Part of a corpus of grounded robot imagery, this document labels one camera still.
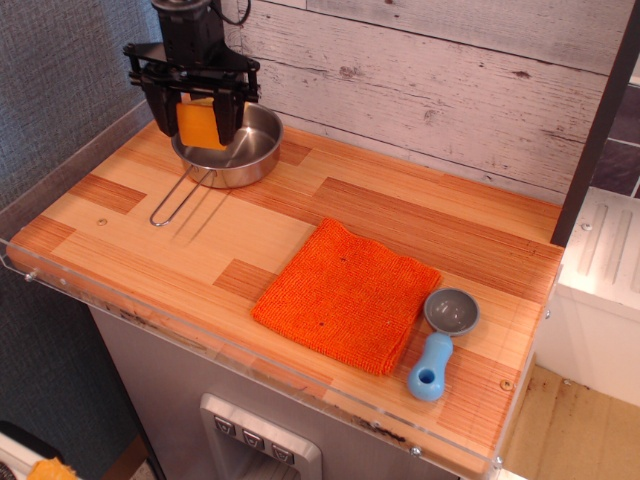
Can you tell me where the white toy cabinet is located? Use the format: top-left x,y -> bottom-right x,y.
534,188 -> 639,405

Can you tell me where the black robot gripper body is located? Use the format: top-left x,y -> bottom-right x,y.
124,1 -> 260,103

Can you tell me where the steel pan with wire handle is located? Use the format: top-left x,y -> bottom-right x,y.
149,102 -> 284,227

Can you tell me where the toy fridge dispenser panel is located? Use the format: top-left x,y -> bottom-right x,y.
200,393 -> 323,479

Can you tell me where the blue grey measuring scoop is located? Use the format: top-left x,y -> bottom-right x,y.
407,288 -> 480,402

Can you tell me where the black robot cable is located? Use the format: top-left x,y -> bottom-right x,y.
207,0 -> 251,26

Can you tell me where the yellow cheese wedge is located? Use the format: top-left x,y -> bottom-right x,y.
176,98 -> 226,151

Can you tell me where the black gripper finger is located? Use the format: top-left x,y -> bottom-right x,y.
213,90 -> 246,146
141,81 -> 182,137

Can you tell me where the orange knitted cloth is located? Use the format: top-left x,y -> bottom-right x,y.
251,218 -> 442,375

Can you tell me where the clear acrylic table guard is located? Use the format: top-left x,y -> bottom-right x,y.
0,74 -> 564,476

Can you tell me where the dark right shelf post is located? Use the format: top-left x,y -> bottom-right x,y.
551,1 -> 639,247

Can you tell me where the yellow black object bottom left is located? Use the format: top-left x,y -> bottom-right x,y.
1,458 -> 79,480

